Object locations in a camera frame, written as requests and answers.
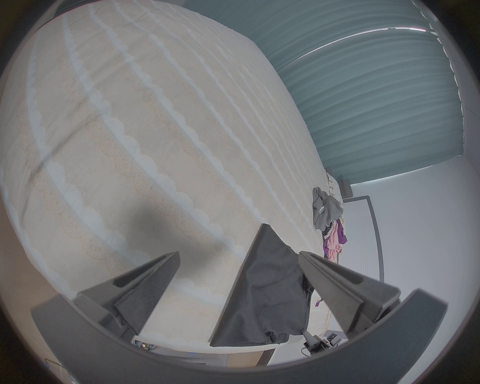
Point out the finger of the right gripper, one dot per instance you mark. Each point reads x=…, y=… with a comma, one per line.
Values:
x=307, y=336

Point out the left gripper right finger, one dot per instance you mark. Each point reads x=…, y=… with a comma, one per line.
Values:
x=333, y=288

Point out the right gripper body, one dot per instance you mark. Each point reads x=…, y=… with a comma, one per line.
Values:
x=318, y=343

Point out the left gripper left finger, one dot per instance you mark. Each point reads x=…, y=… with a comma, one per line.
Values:
x=146, y=292

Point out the black T-shirt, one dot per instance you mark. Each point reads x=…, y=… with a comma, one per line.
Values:
x=266, y=292

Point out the bed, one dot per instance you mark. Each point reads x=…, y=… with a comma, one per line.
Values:
x=150, y=131

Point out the grey garment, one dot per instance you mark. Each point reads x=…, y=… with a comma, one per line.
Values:
x=326, y=210

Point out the grey bedside table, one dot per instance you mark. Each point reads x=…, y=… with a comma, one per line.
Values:
x=345, y=189

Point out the white printed pillow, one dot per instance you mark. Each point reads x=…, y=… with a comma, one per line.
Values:
x=332, y=183

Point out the blue-green curtain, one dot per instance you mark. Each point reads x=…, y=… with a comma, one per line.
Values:
x=300, y=30
x=375, y=112

